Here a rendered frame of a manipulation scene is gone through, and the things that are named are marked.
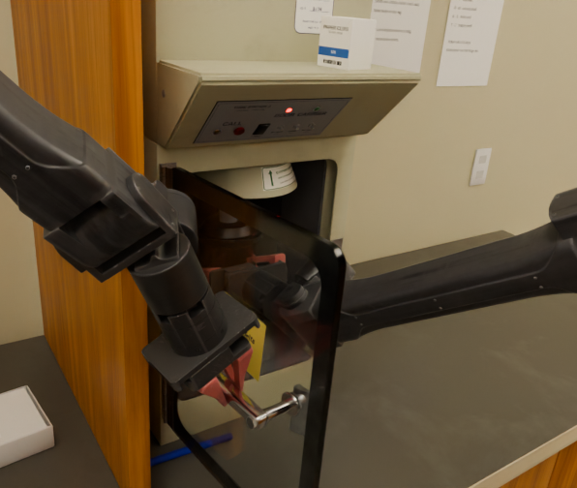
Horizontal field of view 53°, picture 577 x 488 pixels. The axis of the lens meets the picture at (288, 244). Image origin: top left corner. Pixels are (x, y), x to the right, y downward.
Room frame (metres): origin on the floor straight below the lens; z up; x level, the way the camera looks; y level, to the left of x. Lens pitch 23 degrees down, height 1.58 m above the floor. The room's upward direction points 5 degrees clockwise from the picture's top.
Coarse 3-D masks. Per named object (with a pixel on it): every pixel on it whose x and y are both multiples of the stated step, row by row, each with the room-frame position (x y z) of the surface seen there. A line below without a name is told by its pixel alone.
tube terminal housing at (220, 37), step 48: (144, 0) 0.72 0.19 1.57; (192, 0) 0.72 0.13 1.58; (240, 0) 0.76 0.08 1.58; (288, 0) 0.80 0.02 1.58; (336, 0) 0.84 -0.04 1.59; (144, 48) 0.72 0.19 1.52; (192, 48) 0.72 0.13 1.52; (240, 48) 0.76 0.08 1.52; (288, 48) 0.80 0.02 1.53; (144, 96) 0.73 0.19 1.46; (144, 144) 0.73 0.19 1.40; (240, 144) 0.76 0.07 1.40; (288, 144) 0.81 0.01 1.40; (336, 144) 0.86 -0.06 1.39; (336, 192) 0.87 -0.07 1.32
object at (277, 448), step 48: (192, 192) 0.64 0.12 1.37; (240, 240) 0.57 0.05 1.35; (288, 240) 0.51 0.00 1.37; (240, 288) 0.56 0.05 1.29; (288, 288) 0.51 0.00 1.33; (336, 288) 0.46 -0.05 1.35; (288, 336) 0.50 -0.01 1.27; (336, 336) 0.46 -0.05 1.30; (288, 384) 0.50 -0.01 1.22; (192, 432) 0.63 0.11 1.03; (240, 432) 0.55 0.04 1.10; (288, 432) 0.49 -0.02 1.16; (240, 480) 0.55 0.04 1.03; (288, 480) 0.49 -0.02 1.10
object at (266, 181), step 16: (208, 176) 0.81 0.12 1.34; (224, 176) 0.81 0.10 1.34; (240, 176) 0.81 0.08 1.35; (256, 176) 0.81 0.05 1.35; (272, 176) 0.82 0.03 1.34; (288, 176) 0.85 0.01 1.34; (240, 192) 0.80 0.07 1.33; (256, 192) 0.80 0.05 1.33; (272, 192) 0.81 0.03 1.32; (288, 192) 0.84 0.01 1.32
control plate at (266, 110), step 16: (224, 112) 0.66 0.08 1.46; (240, 112) 0.67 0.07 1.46; (256, 112) 0.69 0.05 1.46; (272, 112) 0.70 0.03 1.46; (288, 112) 0.72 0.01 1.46; (304, 112) 0.73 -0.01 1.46; (320, 112) 0.75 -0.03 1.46; (336, 112) 0.76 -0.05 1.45; (208, 128) 0.67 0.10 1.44; (224, 128) 0.69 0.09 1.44; (256, 128) 0.72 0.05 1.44; (272, 128) 0.73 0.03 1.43; (288, 128) 0.75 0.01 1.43; (304, 128) 0.76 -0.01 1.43; (320, 128) 0.78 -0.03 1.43
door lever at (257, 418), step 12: (228, 384) 0.50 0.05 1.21; (228, 396) 0.49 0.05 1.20; (240, 396) 0.49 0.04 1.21; (288, 396) 0.49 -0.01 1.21; (240, 408) 0.47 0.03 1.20; (252, 408) 0.47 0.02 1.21; (276, 408) 0.48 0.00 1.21; (288, 408) 0.48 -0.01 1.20; (252, 420) 0.45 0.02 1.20; (264, 420) 0.46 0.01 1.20
